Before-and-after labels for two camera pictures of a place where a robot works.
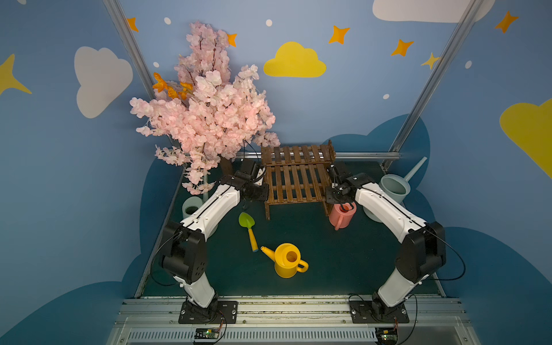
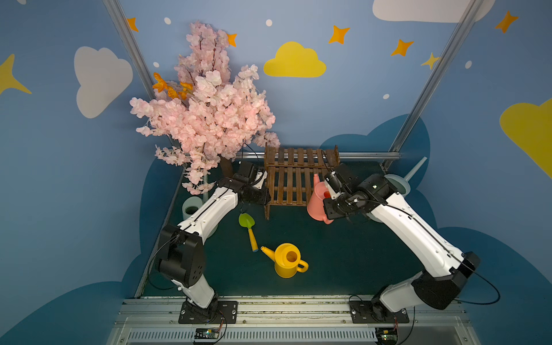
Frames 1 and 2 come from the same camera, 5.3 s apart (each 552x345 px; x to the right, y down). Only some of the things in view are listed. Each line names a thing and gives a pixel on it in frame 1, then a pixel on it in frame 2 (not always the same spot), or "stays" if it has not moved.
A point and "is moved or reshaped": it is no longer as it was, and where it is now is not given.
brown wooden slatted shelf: (297, 175) stays
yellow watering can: (287, 260) stays
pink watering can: (341, 215) is moved or reshaped
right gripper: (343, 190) stays
